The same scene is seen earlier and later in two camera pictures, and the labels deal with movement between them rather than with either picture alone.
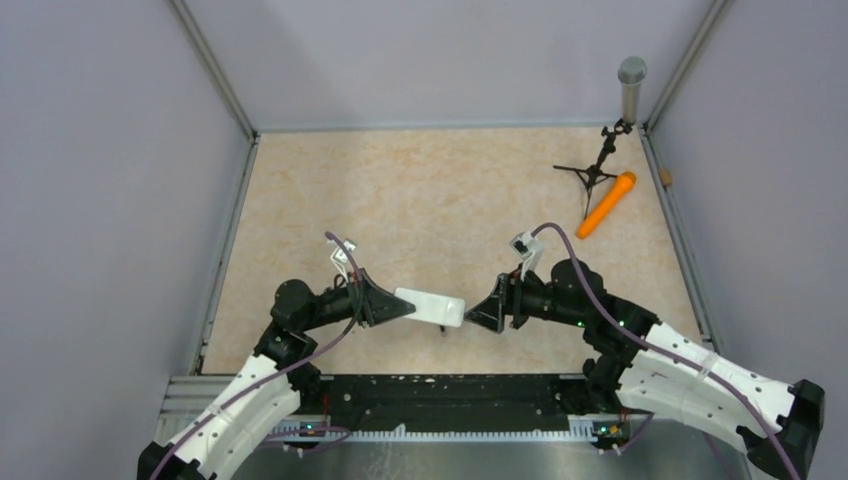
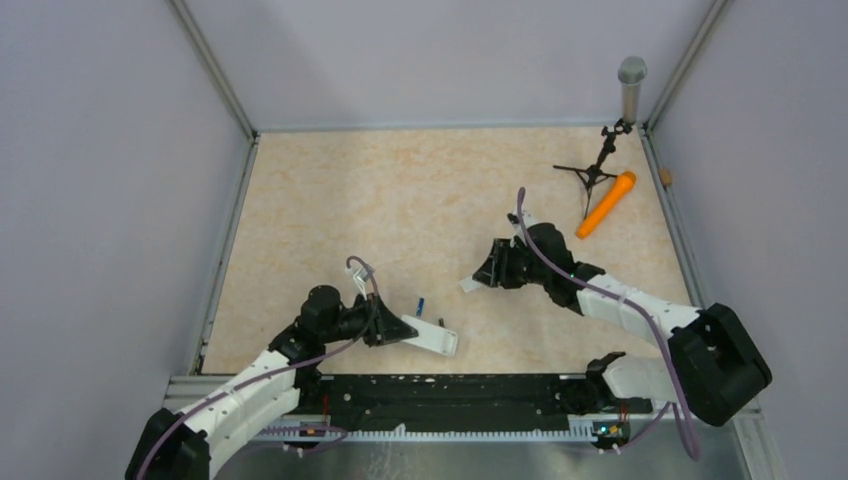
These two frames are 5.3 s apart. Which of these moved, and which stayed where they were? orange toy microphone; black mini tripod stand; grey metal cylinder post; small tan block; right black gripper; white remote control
Moved: white remote control; right black gripper
Stayed: small tan block; black mini tripod stand; orange toy microphone; grey metal cylinder post
